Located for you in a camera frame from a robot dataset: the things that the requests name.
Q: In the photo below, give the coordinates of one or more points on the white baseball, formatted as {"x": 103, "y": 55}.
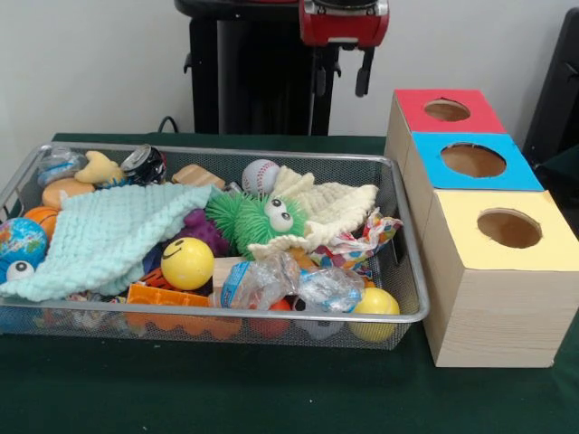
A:
{"x": 260, "y": 176}

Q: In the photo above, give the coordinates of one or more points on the plain yellow ball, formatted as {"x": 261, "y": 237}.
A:
{"x": 375, "y": 303}

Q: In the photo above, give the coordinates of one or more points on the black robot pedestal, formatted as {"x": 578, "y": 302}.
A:
{"x": 253, "y": 90}

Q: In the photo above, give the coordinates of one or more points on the mint knitted cloth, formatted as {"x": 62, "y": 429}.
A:
{"x": 104, "y": 235}

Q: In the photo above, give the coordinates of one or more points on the globe print ball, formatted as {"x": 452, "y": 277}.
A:
{"x": 22, "y": 242}

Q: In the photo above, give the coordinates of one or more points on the colourful patterned cloth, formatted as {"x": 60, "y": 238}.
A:
{"x": 357, "y": 253}

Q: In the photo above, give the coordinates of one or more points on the cream knitted cloth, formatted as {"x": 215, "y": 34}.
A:
{"x": 335, "y": 199}

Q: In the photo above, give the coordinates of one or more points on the yellow smiley ball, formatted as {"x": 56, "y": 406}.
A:
{"x": 187, "y": 267}

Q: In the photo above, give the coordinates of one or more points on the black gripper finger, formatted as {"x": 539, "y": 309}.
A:
{"x": 321, "y": 83}
{"x": 362, "y": 83}

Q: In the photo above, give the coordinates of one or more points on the wooden three-hole box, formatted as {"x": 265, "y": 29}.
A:
{"x": 497, "y": 316}

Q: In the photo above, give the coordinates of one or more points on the striped wooden block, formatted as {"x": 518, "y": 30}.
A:
{"x": 194, "y": 176}

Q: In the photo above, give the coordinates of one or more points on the black upright panel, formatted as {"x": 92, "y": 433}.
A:
{"x": 556, "y": 90}

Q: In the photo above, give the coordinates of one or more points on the small orange basketball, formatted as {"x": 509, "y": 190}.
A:
{"x": 40, "y": 217}

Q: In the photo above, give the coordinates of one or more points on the green spiky toy with eyes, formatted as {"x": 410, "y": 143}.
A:
{"x": 244, "y": 221}

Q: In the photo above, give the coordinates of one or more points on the crushed clear plastic bottle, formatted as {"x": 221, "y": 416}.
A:
{"x": 253, "y": 282}

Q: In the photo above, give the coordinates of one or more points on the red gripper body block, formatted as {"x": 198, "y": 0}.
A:
{"x": 344, "y": 29}

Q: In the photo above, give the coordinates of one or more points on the silver mesh bin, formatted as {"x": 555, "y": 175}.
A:
{"x": 108, "y": 325}

